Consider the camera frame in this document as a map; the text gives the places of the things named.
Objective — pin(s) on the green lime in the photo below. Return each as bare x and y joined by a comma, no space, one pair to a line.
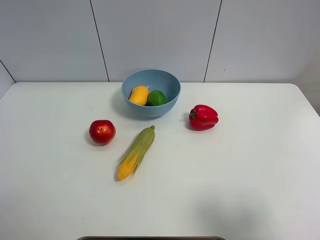
156,98

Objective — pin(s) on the yellow mango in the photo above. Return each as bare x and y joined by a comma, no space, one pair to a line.
139,95

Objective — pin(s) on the red apple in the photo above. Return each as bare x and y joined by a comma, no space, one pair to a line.
102,132

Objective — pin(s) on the blue plastic bowl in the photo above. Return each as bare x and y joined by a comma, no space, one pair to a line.
153,79

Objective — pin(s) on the red bell pepper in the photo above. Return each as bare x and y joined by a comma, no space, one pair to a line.
202,117

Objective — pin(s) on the corn cob with husk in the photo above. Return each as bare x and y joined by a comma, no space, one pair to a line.
133,157

